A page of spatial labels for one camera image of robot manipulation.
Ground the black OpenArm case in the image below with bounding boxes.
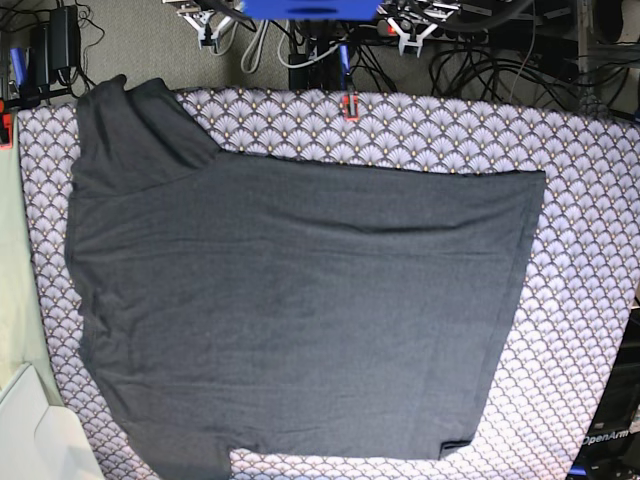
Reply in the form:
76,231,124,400
567,307,639,479

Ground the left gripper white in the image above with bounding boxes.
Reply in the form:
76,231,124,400
386,17,437,56

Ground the white plastic bin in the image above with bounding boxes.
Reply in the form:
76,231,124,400
1,363,104,479

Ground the dark grey T-shirt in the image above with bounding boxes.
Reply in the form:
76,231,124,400
65,76,546,479

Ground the fan-patterned purple tablecloth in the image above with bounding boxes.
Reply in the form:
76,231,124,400
17,87,640,480

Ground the black power strip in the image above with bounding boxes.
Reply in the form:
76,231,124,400
376,17,489,44

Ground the blue box overhead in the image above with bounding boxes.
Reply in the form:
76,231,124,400
244,0,381,20

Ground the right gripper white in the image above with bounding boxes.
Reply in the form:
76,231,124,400
175,1,235,50

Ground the grey looped cable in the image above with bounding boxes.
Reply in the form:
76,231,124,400
240,20,274,75

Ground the black power adapter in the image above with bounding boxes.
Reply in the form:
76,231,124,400
29,5,80,87

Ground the green cloth sheet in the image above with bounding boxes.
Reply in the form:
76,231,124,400
1,120,63,406

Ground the red table clamp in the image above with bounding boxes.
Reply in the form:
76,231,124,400
341,89,359,121

